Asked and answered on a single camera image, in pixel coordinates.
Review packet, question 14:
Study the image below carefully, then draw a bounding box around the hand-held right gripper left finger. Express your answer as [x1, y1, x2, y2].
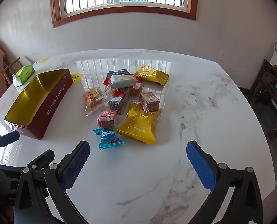
[13, 141, 90, 224]

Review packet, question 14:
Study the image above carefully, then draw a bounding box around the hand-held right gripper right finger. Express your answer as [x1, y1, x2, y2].
[186, 141, 263, 224]

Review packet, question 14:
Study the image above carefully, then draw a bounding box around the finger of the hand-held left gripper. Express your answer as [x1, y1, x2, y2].
[0, 131, 20, 163]
[26, 149, 56, 171]

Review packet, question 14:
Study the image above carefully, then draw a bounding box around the blue candy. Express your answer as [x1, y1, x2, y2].
[93, 128, 125, 150]

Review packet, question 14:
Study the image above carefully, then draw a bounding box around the maroon gold-lined tin box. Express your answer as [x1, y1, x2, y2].
[4, 68, 73, 140]

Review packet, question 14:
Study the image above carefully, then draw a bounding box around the pink cube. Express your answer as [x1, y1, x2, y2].
[96, 110, 119, 129]

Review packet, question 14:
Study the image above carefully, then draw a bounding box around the clear fried twist snack packet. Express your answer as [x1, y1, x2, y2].
[83, 86, 108, 117]

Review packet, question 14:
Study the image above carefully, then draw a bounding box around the yellow plain snack packet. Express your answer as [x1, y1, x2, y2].
[116, 102, 162, 146]

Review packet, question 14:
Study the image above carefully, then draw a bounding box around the black sesame block red label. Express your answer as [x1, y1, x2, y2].
[108, 90, 130, 115]

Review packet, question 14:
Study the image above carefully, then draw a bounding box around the red snack packet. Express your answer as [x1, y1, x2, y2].
[103, 75, 114, 87]

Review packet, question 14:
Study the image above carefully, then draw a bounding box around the navy cracker packet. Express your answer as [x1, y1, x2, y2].
[107, 69, 137, 90]

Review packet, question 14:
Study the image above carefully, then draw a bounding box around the clear orange peanut snack packet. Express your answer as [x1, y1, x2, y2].
[129, 82, 144, 96]

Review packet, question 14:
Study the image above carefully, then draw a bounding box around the yellow line-patterned snack packet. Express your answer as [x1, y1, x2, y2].
[132, 65, 170, 86]

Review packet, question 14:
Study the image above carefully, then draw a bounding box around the green tissue pack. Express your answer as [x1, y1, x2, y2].
[12, 64, 35, 87]

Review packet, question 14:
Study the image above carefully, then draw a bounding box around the wooden chair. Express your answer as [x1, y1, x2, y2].
[2, 57, 21, 85]

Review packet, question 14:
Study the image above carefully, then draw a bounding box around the brown wrapped snack cube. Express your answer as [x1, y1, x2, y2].
[139, 92, 161, 113]

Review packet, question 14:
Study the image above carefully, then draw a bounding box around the yellow table sticker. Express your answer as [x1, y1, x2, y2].
[33, 57, 51, 65]

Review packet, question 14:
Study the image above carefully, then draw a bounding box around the dark wooden furniture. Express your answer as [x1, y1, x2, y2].
[247, 59, 277, 141]

